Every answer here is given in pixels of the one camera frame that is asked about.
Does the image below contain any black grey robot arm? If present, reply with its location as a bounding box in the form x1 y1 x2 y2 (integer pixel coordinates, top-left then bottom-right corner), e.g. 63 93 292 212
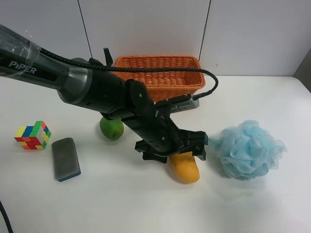
0 26 208 163

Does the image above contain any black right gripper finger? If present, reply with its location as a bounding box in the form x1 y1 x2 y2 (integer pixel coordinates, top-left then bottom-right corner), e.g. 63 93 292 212
192 144 206 161

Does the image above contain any yellow mango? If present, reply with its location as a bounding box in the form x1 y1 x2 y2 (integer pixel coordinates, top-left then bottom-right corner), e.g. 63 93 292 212
169 151 200 184

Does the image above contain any black cable lower left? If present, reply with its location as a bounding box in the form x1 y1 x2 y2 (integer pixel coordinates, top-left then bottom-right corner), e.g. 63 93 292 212
0 200 15 233

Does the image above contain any multicoloured puzzle cube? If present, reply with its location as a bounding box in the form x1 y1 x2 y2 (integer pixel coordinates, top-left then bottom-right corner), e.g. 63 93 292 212
14 121 52 150

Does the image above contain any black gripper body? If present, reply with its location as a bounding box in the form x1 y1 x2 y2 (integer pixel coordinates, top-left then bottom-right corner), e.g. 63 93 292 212
122 97 207 163

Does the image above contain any grey blue board eraser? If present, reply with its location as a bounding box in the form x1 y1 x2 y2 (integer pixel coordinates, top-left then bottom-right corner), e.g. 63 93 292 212
51 137 81 182

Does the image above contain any black braided cable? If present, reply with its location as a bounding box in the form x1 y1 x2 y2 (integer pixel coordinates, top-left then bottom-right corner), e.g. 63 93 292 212
36 46 219 100

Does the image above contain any green lemon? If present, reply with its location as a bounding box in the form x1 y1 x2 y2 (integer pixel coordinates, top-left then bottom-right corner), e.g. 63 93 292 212
100 117 124 140

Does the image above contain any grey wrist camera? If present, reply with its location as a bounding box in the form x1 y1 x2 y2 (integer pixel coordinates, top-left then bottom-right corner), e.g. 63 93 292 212
171 94 200 113

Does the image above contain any light blue bath pouf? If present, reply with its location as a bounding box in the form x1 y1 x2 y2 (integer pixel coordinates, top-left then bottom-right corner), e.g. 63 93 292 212
208 120 287 180

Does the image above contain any orange wicker basket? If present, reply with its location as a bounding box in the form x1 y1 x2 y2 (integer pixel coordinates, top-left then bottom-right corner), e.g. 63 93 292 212
114 55 206 102

